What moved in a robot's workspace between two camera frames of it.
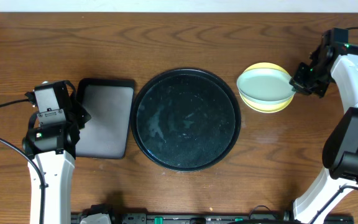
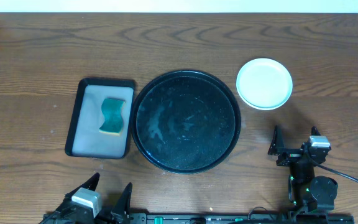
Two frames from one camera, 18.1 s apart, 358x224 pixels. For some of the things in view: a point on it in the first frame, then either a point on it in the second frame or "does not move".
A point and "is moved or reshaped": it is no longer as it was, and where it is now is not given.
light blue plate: (265, 86) is moved or reshaped
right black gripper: (296, 81) to (278, 145)
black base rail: (210, 218) does not move
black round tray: (186, 120) does not move
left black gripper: (83, 116) to (126, 211)
